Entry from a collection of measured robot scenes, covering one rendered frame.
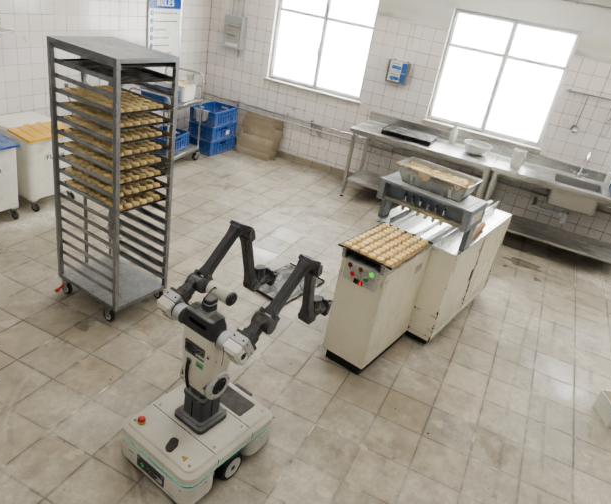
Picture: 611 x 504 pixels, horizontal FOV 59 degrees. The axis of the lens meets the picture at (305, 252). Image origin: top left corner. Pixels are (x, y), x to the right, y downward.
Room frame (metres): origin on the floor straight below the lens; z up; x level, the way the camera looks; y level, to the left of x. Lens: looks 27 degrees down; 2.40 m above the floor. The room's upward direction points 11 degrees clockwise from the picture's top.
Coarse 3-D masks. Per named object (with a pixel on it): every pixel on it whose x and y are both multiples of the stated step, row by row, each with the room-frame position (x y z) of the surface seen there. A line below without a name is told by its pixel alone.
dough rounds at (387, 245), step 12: (384, 228) 3.53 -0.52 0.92; (396, 228) 3.56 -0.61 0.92; (360, 240) 3.25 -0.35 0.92; (372, 240) 3.28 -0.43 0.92; (384, 240) 3.32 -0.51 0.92; (396, 240) 3.35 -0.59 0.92; (408, 240) 3.39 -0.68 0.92; (420, 240) 3.47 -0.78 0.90; (360, 252) 3.09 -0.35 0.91; (372, 252) 3.14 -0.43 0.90; (384, 252) 3.16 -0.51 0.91; (396, 252) 3.16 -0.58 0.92; (408, 252) 3.20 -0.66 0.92; (384, 264) 3.00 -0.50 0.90; (396, 264) 3.03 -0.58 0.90
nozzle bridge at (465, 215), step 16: (384, 176) 3.88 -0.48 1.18; (400, 176) 3.96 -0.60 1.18; (384, 192) 3.83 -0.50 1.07; (400, 192) 3.84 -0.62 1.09; (416, 192) 3.69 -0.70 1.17; (384, 208) 3.92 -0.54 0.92; (416, 208) 3.71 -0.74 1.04; (432, 208) 3.70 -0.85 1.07; (448, 208) 3.64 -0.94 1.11; (464, 208) 3.51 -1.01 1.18; (480, 208) 3.61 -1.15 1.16; (464, 224) 3.48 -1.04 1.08; (464, 240) 3.56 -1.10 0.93
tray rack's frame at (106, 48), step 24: (48, 48) 3.37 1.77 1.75; (72, 48) 3.26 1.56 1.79; (96, 48) 3.26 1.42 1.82; (120, 48) 3.41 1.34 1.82; (144, 48) 3.57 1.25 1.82; (48, 72) 3.38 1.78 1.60; (96, 264) 3.59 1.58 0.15; (120, 264) 3.65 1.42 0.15; (96, 288) 3.27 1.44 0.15; (120, 288) 3.32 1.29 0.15; (144, 288) 3.38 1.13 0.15
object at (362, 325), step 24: (408, 264) 3.25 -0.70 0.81; (336, 288) 3.16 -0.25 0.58; (360, 288) 3.06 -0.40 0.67; (384, 288) 3.00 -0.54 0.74; (408, 288) 3.36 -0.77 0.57; (336, 312) 3.13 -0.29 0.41; (360, 312) 3.04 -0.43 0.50; (384, 312) 3.08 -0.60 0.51; (408, 312) 3.48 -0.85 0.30; (336, 336) 3.11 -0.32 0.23; (360, 336) 3.02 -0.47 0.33; (384, 336) 3.19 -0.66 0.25; (336, 360) 3.12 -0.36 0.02; (360, 360) 2.99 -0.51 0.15
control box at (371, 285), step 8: (352, 264) 3.08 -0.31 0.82; (360, 264) 3.06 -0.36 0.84; (344, 272) 3.10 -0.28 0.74; (360, 272) 3.04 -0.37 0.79; (368, 272) 3.02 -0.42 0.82; (376, 272) 3.00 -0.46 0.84; (352, 280) 3.07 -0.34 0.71; (360, 280) 3.04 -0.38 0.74; (368, 280) 3.01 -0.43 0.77; (376, 280) 2.98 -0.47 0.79; (368, 288) 3.00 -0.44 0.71
